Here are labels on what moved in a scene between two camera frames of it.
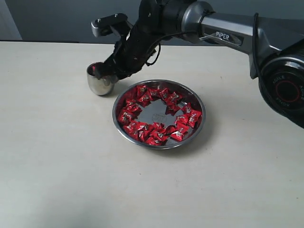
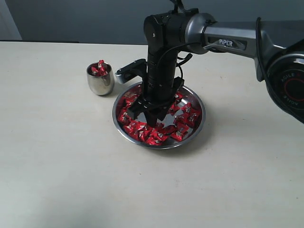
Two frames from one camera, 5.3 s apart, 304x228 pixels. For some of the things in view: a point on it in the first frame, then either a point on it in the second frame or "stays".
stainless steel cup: x=96 y=85 stays
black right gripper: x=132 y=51 to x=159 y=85
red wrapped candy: x=178 y=135 stays
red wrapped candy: x=158 y=136 stays
